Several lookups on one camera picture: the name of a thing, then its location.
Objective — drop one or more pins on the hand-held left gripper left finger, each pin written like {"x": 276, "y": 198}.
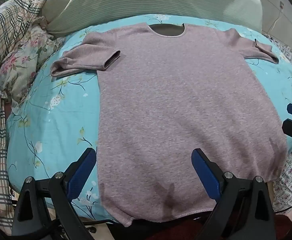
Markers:
{"x": 82, "y": 173}

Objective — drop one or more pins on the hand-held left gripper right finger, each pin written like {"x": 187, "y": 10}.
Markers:
{"x": 206, "y": 173}

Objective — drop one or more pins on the pink knit short-sleeve shirt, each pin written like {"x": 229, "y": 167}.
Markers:
{"x": 173, "y": 105}

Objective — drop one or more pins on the white small-flower cloth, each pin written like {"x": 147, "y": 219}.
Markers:
{"x": 288, "y": 182}

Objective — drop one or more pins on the blue floral bed sheet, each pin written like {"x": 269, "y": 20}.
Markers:
{"x": 61, "y": 120}

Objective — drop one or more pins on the floral ruffled pillow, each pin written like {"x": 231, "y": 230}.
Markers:
{"x": 28, "y": 55}

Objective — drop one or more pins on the plaid quilt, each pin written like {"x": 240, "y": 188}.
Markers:
{"x": 0, "y": 35}

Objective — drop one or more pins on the green striped pillow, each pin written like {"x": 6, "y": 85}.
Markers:
{"x": 136, "y": 0}

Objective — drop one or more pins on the wall socket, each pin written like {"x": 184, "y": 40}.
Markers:
{"x": 282, "y": 5}

